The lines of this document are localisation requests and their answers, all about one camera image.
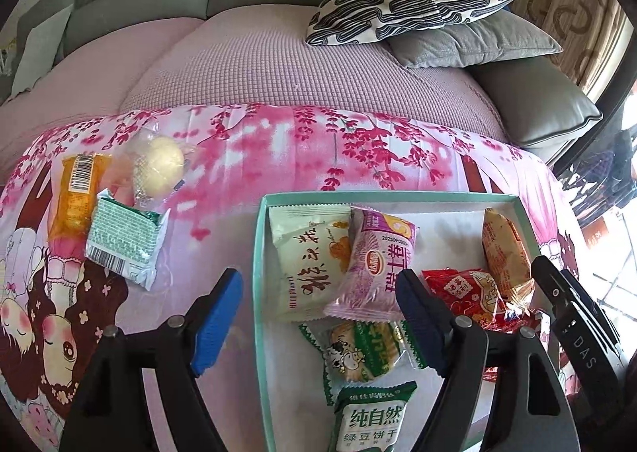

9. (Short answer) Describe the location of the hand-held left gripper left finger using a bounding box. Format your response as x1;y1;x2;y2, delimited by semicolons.
59;268;244;452

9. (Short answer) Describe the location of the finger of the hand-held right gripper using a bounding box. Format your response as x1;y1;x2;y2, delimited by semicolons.
530;255;574;310

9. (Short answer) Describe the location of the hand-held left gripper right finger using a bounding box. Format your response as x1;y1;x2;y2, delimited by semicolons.
395;268;580;452

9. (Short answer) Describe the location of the red gold-patterned snack packet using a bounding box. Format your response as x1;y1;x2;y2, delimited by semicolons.
478;310;545;383

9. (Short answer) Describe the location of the tan snack packet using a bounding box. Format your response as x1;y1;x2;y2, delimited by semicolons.
482;208;535;306

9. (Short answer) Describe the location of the red white snack packet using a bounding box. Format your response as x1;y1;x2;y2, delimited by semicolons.
422;269;511;331

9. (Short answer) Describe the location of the green clear biscuit packet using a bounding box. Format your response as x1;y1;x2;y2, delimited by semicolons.
299;320;429;405

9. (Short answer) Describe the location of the teal cardboard box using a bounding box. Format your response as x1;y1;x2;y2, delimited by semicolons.
251;191;548;452

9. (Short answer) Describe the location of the pink roll cake packet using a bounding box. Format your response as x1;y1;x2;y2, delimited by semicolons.
323;207;419;322

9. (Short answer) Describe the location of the cream biscuit packet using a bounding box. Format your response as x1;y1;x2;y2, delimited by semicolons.
269;203;356;323

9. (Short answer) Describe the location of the white green biscuit packet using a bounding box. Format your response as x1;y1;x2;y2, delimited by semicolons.
331;380;418;452

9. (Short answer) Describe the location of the orange container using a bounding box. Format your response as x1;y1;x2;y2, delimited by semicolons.
582;218;623;249

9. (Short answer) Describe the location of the green white barcode packet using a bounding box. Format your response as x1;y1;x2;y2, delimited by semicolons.
84;188;171;291

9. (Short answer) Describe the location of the rack with dark clothes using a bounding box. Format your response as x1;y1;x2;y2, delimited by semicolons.
562;129;637;224

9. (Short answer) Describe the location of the clear round bun packet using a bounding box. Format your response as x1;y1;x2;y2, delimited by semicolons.
107;126;197;209

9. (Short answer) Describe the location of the pink printed blanket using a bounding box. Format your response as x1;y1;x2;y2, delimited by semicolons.
0;103;593;452

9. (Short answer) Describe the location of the orange cake packet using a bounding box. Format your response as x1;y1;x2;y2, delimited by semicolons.
47;152;114;241

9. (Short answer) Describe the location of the grey pillow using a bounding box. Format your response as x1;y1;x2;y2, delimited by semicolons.
385;9;563;70

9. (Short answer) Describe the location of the pink textured sofa cover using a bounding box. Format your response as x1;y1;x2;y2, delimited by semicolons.
0;14;503;184

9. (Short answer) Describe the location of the patterned beige curtain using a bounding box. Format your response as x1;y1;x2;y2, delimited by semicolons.
485;0;628;99

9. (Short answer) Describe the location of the light grey cloth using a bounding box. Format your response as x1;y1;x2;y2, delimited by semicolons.
10;3;74;97

